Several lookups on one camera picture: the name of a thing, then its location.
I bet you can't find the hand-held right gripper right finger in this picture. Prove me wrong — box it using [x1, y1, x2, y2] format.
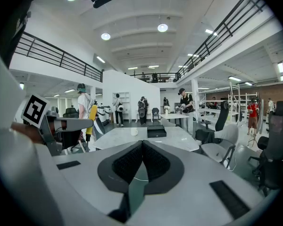
[142, 140, 185, 195]

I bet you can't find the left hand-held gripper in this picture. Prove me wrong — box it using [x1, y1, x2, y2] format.
[21, 94, 106, 157]

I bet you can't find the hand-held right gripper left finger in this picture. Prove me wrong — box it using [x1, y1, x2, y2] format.
[97, 140, 144, 193]

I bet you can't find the black rectangular tray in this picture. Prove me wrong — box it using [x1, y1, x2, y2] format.
[147, 124, 167, 138]

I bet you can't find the person's left forearm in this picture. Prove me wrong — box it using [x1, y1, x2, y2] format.
[10, 122, 45, 145]

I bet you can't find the black swivel chair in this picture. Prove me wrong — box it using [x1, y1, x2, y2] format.
[62, 107, 81, 119]

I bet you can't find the white open shelf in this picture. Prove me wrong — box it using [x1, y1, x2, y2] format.
[112, 92, 132, 123]

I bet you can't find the white shell chair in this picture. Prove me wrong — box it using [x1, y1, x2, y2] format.
[200, 123, 240, 167]

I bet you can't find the white table with black legs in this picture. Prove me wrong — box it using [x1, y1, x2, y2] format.
[159, 113, 190, 133]

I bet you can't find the black office chair with headrest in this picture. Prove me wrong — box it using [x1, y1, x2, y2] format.
[195, 100, 230, 148]

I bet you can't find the black metal railing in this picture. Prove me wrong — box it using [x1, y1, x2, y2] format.
[176, 0, 267, 80]
[14, 31, 103, 83]
[129, 72, 180, 83]

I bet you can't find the black mesh office chair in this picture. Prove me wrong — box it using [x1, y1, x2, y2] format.
[248, 101, 283, 195]

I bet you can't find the person's black clothing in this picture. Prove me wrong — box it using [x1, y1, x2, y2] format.
[0, 0, 45, 68]

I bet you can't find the black head-worn camera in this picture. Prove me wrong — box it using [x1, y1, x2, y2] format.
[92, 0, 114, 9]

